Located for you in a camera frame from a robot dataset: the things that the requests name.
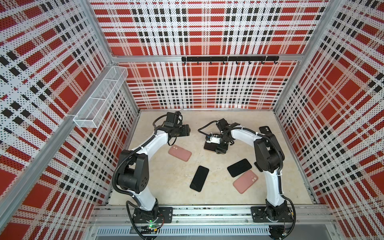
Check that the pink case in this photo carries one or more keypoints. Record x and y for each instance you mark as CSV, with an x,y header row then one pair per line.
x,y
180,153
245,181

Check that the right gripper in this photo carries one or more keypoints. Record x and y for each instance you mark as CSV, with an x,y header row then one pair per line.
x,y
221,148

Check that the white wire mesh basket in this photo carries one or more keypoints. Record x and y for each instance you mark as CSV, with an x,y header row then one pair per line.
x,y
102,96

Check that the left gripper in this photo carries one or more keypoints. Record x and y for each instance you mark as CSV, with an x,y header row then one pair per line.
x,y
185,130

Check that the black hook rail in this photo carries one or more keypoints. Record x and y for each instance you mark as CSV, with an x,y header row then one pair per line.
x,y
261,59

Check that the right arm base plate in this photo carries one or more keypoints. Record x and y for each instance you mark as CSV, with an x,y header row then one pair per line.
x,y
271,215

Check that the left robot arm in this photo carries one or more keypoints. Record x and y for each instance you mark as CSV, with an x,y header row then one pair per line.
x,y
132,175

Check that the black phone case far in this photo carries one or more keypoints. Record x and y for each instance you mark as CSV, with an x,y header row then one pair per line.
x,y
265,130

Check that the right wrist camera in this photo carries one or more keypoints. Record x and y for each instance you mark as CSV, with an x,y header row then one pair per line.
x,y
213,139

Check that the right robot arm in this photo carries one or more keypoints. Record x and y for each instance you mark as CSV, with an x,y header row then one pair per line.
x,y
269,161

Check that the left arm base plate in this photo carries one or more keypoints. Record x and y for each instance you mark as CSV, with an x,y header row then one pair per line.
x,y
158,216

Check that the black phone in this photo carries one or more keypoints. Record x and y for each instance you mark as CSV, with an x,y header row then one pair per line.
x,y
199,179
211,147
239,168

